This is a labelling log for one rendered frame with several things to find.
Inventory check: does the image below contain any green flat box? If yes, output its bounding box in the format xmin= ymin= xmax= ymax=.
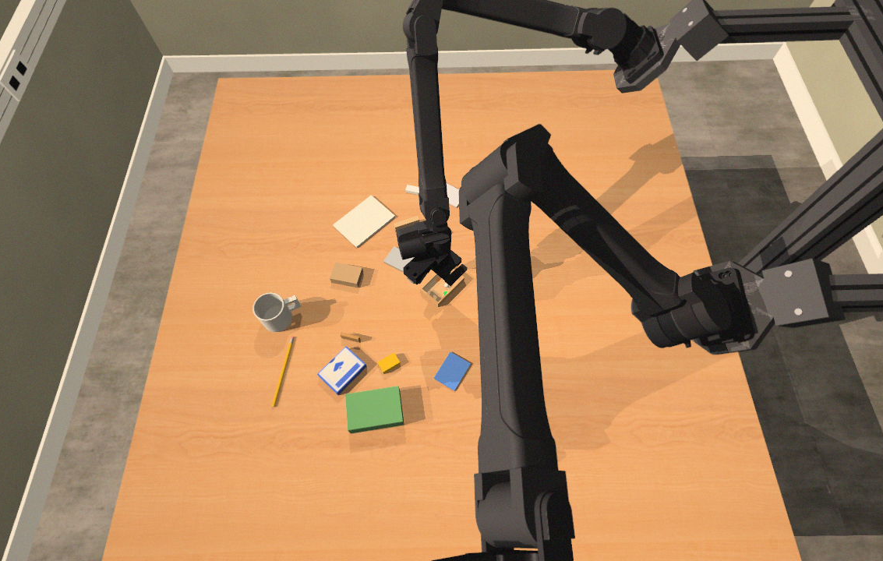
xmin=345 ymin=386 xmax=404 ymax=434

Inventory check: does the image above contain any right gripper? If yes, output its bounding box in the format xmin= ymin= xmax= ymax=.
xmin=428 ymin=249 xmax=467 ymax=286

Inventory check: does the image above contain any white and blue cardboard box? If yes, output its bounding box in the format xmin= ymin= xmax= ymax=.
xmin=317 ymin=346 xmax=367 ymax=395

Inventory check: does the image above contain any grey mug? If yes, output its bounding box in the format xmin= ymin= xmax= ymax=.
xmin=253 ymin=292 xmax=301 ymax=332

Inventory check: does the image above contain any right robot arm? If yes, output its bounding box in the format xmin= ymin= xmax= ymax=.
xmin=396 ymin=0 xmax=664 ymax=285

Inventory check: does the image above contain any blue flat rectangular pad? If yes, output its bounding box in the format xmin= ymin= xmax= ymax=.
xmin=434 ymin=352 xmax=471 ymax=391

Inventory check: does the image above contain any yellow rectangular block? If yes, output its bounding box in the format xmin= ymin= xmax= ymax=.
xmin=378 ymin=353 xmax=401 ymax=374

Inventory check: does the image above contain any grey flat bar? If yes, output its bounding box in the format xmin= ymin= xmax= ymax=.
xmin=383 ymin=246 xmax=414 ymax=272

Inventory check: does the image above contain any wooden ball-in-hole puzzle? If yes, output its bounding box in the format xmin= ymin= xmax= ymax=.
xmin=420 ymin=273 xmax=464 ymax=307

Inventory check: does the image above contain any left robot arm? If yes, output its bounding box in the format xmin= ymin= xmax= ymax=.
xmin=432 ymin=124 xmax=754 ymax=561

